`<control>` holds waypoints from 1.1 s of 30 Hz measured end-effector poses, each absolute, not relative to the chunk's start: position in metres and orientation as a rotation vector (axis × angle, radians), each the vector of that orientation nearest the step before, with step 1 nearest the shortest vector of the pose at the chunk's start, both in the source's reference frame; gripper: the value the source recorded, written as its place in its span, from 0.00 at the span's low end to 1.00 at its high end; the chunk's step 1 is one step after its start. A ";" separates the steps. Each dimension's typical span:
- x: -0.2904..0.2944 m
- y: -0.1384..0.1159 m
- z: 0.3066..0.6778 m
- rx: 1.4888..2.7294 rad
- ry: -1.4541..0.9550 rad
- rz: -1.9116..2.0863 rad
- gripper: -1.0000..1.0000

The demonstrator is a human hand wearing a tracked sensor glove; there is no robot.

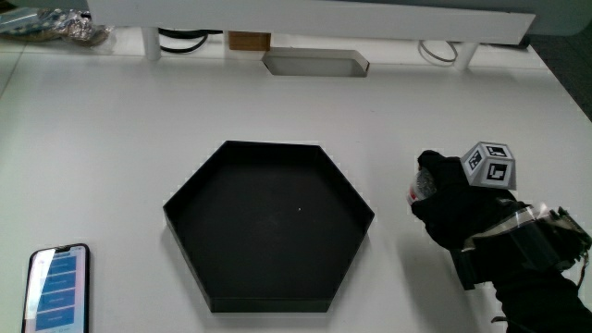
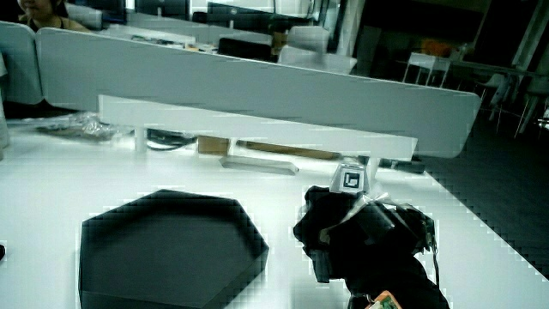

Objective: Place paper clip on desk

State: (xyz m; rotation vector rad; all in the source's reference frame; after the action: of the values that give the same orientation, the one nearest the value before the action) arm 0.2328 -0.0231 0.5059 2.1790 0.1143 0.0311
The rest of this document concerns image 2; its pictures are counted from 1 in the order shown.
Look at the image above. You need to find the person's right hand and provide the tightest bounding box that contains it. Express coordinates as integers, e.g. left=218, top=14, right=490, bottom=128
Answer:
left=293, top=162, right=438, bottom=284

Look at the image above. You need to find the person's right forearm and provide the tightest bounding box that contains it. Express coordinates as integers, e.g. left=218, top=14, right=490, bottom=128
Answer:
left=345, top=253, right=451, bottom=309

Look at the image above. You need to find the long white desk partition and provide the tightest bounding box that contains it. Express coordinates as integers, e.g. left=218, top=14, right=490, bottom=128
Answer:
left=35, top=27, right=482, bottom=160

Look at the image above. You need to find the white desk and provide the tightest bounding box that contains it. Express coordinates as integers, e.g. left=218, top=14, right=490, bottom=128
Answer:
left=0, top=123, right=549, bottom=309

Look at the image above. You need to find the short white desk partition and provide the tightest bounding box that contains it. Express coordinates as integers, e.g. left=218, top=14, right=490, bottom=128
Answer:
left=0, top=20, right=44, bottom=106

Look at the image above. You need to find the flat wooden board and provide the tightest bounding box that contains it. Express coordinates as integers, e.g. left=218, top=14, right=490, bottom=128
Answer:
left=244, top=141, right=341, bottom=161

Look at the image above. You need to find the flat grey metal plate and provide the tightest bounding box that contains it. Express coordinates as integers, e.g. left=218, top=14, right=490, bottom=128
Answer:
left=219, top=154, right=300, bottom=177

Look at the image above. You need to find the white monitor riser shelf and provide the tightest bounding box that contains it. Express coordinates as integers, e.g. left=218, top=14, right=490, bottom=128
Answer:
left=98, top=94, right=419, bottom=180

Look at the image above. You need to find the brown cardboard box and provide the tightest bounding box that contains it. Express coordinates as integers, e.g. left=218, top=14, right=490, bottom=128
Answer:
left=197, top=136, right=231, bottom=156

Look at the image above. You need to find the small white table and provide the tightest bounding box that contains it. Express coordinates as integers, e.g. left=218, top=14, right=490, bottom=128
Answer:
left=401, top=51, right=451, bottom=88

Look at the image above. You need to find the black hexagonal tray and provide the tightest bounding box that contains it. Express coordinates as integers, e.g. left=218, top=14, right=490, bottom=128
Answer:
left=78, top=189, right=270, bottom=309

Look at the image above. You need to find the white chair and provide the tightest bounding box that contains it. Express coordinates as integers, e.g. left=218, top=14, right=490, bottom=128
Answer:
left=480, top=72, right=518, bottom=122

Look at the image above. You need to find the black monitor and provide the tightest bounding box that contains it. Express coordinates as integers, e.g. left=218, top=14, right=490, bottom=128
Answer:
left=217, top=37, right=273, bottom=62

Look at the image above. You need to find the clear plastic bag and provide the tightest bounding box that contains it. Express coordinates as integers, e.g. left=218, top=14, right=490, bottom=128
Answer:
left=8, top=112, right=130, bottom=142

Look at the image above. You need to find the black cable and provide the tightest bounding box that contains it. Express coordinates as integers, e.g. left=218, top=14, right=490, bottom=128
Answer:
left=146, top=129, right=197, bottom=152

